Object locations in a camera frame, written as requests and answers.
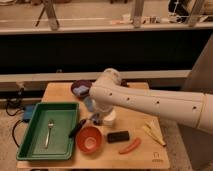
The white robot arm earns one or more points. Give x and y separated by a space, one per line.
193 109

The green plastic tray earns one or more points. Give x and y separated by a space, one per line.
65 116

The purple bowl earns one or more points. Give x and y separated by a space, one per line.
78 83

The blue sponge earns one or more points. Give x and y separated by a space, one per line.
81 90

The white cup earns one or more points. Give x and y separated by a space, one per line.
109 120

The black rectangular block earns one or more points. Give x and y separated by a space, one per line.
118 136

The red bowl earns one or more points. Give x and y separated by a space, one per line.
89 139

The orange carrot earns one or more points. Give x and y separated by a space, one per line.
131 147

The silver metal spoon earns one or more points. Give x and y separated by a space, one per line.
50 126

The blue power box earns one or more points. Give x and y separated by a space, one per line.
28 113

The black handled tool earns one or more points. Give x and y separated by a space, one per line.
75 130

